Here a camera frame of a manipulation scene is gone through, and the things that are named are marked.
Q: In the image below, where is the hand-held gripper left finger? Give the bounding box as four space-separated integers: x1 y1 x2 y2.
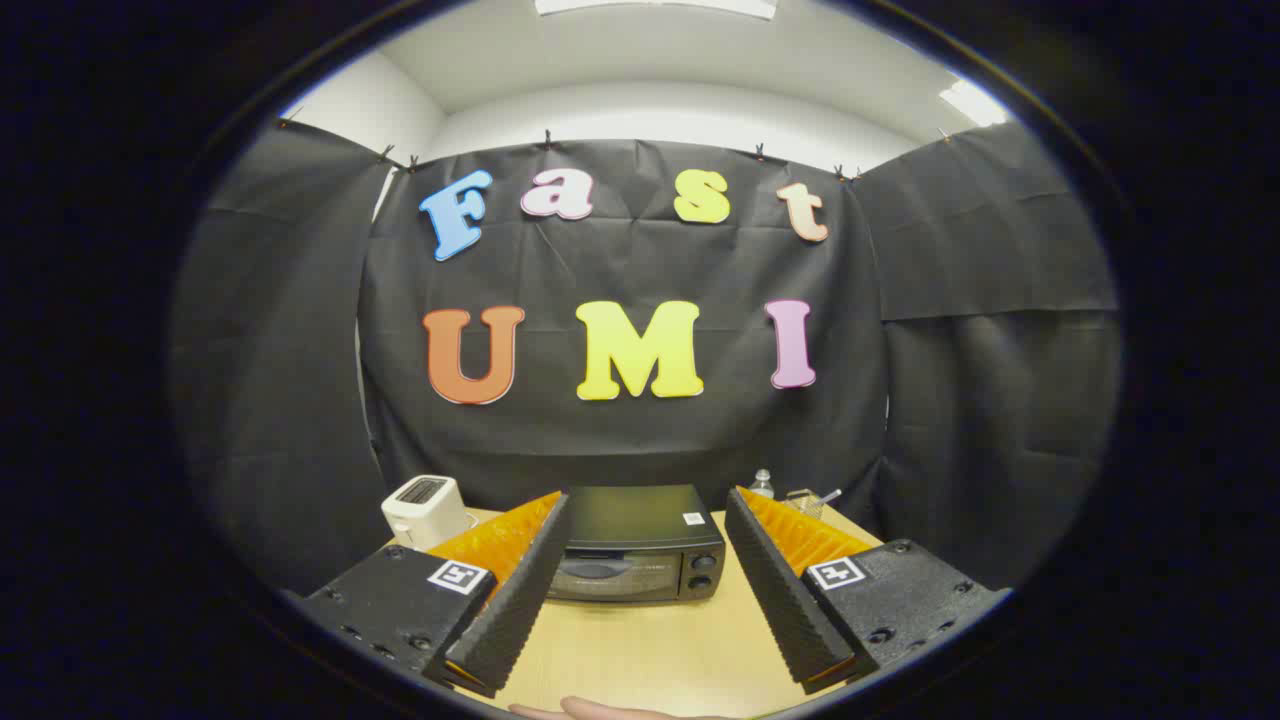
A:
300 490 573 699

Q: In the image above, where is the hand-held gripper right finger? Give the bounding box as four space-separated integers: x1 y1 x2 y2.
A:
724 486 1013 696

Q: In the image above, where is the black toaster oven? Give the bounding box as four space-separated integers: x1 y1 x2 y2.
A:
545 485 727 604

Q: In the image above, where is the white pop-up toaster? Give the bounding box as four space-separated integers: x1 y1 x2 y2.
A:
381 475 471 552

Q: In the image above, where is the small ceiling light panel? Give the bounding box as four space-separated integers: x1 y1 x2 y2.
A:
938 78 1009 128

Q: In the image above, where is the long ceiling light panel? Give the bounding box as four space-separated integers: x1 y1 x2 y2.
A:
535 0 779 21

